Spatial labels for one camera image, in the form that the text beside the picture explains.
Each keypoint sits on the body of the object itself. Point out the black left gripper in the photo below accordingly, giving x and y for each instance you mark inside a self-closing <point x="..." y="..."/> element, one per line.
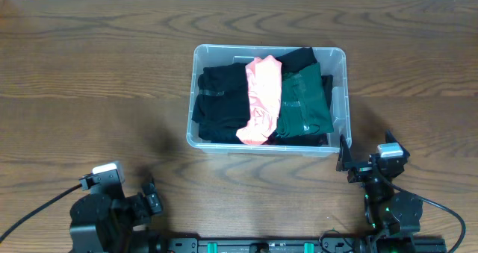
<point x="141" y="214"/>

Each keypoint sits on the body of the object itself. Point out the black mounting rail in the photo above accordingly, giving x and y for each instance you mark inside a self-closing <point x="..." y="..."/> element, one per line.
<point x="330" y="242"/>

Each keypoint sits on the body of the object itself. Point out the pink garment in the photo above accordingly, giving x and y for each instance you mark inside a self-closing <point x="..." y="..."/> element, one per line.
<point x="264" y="77"/>

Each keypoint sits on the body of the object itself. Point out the red plaid flannel shirt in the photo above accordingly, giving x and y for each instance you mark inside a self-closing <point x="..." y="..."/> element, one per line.
<point x="305" y="140"/>

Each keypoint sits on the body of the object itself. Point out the dark green garment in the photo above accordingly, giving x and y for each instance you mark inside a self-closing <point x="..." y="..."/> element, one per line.
<point x="304" y="109"/>

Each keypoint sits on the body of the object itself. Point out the black garment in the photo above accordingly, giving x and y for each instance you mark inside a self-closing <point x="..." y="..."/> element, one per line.
<point x="299" y="59"/>

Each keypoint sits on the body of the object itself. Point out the black cloth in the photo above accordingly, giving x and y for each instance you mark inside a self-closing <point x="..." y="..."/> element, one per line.
<point x="222" y="105"/>

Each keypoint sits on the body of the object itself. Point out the clear plastic storage container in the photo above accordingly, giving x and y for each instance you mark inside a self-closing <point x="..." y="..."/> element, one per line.
<point x="332" y="60"/>

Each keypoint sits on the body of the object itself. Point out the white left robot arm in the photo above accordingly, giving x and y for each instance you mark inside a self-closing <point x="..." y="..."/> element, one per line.
<point x="105" y="219"/>

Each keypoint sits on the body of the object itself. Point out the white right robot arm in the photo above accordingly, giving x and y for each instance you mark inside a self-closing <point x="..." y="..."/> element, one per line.
<point x="393" y="214"/>

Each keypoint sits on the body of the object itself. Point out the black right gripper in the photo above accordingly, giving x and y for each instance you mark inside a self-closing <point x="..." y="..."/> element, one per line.
<point x="361" y="169"/>

